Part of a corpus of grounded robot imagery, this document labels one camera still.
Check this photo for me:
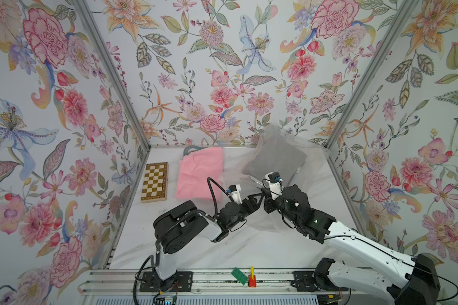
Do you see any teal bear pattern blanket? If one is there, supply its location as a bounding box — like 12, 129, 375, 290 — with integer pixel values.
183, 146, 204, 156

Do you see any pink blanket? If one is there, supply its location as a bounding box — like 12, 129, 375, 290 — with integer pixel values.
175, 147, 224, 201

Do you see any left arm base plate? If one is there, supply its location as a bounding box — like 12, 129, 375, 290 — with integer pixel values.
139, 271, 193, 292

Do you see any wooden chessboard box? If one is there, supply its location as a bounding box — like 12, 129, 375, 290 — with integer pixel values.
141, 162, 169, 203

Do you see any red yellow clip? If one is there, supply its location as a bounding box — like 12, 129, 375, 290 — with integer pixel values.
248, 267, 257, 288

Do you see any green tag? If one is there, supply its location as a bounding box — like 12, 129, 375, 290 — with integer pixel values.
231, 268, 248, 285

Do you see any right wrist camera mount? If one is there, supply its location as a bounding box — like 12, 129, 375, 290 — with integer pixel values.
265, 172, 283, 200

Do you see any clear plastic vacuum bag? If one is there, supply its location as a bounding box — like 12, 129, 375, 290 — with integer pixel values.
223, 123, 329, 233

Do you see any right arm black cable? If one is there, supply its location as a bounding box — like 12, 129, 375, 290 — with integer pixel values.
324, 234, 458, 302

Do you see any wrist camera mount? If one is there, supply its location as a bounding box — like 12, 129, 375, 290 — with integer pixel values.
227, 184, 242, 205
265, 172, 283, 200

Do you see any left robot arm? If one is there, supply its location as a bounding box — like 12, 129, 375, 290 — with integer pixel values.
153, 193, 264, 281

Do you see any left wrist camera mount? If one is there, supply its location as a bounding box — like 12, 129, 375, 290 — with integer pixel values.
227, 184, 242, 205

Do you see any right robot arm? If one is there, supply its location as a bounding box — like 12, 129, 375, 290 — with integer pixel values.
261, 182, 441, 304

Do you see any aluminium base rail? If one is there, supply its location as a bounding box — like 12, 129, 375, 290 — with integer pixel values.
78, 267, 405, 296

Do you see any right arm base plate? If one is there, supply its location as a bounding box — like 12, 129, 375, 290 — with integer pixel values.
291, 270, 349, 292

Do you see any small circuit board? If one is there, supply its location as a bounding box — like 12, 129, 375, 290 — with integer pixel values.
153, 294, 178, 305

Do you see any grey blanket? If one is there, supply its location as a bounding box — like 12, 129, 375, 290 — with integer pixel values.
242, 133, 307, 185

